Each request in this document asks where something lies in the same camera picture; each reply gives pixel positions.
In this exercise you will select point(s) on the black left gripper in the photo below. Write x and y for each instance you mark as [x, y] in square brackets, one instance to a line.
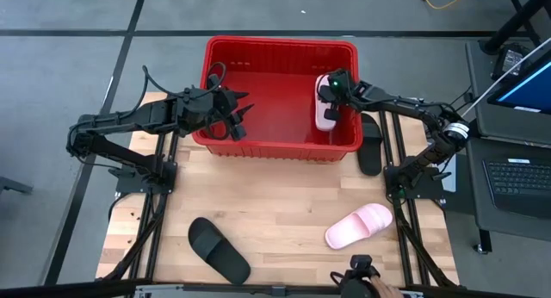
[211, 108]

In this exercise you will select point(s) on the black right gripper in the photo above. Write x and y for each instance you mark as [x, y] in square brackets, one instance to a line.
[340, 89]

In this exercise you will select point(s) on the pink slide sandal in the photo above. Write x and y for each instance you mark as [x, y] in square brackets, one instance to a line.
[357, 227]
[322, 122]

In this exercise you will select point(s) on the black slide sandal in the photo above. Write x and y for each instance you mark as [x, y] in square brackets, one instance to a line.
[370, 151]
[217, 250]

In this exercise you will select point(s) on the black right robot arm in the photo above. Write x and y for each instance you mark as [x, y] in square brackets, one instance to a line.
[404, 106]

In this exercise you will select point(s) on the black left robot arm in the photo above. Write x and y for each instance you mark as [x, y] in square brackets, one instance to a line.
[129, 115]

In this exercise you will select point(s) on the red plastic bin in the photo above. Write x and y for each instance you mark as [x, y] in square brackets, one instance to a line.
[275, 117]

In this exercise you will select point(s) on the black power adapter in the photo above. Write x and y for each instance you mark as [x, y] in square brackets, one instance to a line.
[510, 59]

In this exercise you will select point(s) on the black handheld device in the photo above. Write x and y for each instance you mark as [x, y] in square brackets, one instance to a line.
[359, 268]

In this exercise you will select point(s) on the monitor with blue screen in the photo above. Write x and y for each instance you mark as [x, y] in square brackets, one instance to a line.
[529, 89]

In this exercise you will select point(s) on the black stand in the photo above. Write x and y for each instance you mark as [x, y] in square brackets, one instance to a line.
[516, 20]

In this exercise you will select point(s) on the black bar with silver brackets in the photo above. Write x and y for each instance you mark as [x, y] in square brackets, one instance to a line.
[275, 290]

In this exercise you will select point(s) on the dark grey cart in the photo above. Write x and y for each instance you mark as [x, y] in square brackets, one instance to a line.
[495, 222]

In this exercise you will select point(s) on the black laptop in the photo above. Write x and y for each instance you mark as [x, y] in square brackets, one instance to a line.
[521, 186]

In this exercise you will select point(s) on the person's hand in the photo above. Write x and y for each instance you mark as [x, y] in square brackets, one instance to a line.
[385, 290]

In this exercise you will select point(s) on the grey furniture foot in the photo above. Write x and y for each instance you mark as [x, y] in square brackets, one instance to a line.
[13, 185]

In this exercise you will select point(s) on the black aluminium frame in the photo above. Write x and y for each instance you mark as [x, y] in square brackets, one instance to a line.
[174, 138]
[402, 246]

